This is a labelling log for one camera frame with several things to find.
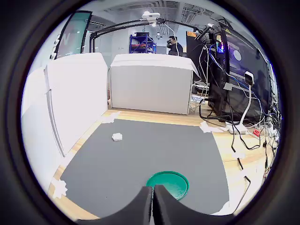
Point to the small white plastic terminal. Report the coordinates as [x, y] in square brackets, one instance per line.
[117, 137]

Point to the round green lid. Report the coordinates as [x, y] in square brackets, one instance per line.
[173, 182]

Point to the dark grey mat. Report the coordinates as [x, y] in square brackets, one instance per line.
[140, 152]

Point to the white masking tape piece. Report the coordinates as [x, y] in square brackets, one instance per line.
[206, 127]
[244, 174]
[238, 155]
[59, 188]
[110, 117]

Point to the small red plastic block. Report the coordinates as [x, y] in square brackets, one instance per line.
[256, 132]

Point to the black computer tower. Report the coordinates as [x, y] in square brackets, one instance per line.
[216, 98]

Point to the white partition panel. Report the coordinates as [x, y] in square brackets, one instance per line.
[77, 93]
[35, 117]
[150, 86]

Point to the person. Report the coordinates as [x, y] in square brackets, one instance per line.
[174, 47]

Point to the black cabinet with orange label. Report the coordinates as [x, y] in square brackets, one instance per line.
[192, 47]

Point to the blue metal shelf rack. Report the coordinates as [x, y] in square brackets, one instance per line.
[131, 42]

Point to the teal standing banner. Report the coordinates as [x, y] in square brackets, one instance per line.
[72, 35]

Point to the white overhead camera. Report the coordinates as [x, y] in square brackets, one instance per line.
[150, 16]

